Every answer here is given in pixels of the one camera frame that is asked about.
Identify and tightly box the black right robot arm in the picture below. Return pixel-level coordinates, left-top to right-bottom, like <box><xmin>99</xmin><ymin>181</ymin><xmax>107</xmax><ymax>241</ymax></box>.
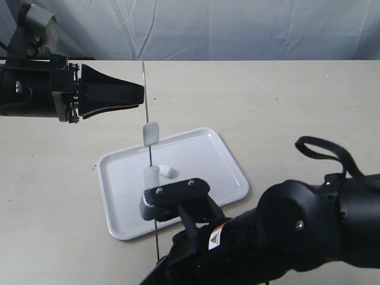
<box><xmin>142</xmin><ymin>173</ymin><xmax>379</xmax><ymax>284</ymax></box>

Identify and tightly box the thin metal skewer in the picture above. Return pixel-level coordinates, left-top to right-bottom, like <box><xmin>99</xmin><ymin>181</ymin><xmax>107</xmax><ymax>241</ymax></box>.
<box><xmin>141</xmin><ymin>57</ymin><xmax>160</xmax><ymax>264</ymax></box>

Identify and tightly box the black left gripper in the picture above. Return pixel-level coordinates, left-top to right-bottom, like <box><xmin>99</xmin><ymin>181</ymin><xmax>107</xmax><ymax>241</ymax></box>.
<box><xmin>50</xmin><ymin>55</ymin><xmax>144</xmax><ymax>124</ymax></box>

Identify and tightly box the white backdrop curtain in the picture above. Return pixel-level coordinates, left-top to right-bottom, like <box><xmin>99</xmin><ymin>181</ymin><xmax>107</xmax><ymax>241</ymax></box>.
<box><xmin>0</xmin><ymin>0</ymin><xmax>380</xmax><ymax>62</ymax></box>

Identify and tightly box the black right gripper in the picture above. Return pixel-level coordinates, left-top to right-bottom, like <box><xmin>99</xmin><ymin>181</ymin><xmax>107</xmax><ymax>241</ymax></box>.
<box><xmin>139</xmin><ymin>216</ymin><xmax>265</xmax><ymax>285</ymax></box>

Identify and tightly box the white marshmallow top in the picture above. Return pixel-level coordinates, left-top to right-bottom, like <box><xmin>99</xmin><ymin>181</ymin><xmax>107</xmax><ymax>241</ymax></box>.
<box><xmin>159</xmin><ymin>164</ymin><xmax>175</xmax><ymax>179</ymax></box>

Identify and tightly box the white plastic tray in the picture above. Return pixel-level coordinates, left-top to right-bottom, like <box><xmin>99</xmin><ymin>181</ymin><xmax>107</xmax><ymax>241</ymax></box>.
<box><xmin>97</xmin><ymin>128</ymin><xmax>249</xmax><ymax>240</ymax></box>

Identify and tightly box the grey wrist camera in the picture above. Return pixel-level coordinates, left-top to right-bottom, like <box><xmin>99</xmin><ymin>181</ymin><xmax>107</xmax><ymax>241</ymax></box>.
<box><xmin>7</xmin><ymin>2</ymin><xmax>58</xmax><ymax>59</ymax></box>
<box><xmin>140</xmin><ymin>178</ymin><xmax>226</xmax><ymax>236</ymax></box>

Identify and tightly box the white marshmallow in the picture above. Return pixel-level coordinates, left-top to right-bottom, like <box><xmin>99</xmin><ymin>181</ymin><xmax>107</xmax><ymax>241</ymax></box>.
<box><xmin>143</xmin><ymin>166</ymin><xmax>160</xmax><ymax>190</ymax></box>
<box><xmin>143</xmin><ymin>122</ymin><xmax>160</xmax><ymax>147</ymax></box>
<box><xmin>159</xmin><ymin>164</ymin><xmax>175</xmax><ymax>179</ymax></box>

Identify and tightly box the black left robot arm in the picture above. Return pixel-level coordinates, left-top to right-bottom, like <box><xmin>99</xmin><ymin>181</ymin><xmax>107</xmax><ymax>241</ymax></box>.
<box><xmin>1</xmin><ymin>55</ymin><xmax>144</xmax><ymax>124</ymax></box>

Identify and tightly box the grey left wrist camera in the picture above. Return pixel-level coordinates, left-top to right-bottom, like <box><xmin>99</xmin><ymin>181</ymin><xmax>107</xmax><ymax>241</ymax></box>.
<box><xmin>7</xmin><ymin>2</ymin><xmax>58</xmax><ymax>59</ymax></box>

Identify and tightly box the white marshmallow bottom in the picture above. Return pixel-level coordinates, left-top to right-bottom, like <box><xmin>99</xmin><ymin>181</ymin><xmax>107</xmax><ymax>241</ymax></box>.
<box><xmin>143</xmin><ymin>166</ymin><xmax>160</xmax><ymax>190</ymax></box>

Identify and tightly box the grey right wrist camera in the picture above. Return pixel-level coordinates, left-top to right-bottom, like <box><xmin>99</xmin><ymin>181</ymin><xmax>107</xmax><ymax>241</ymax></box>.
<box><xmin>140</xmin><ymin>178</ymin><xmax>226</xmax><ymax>236</ymax></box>

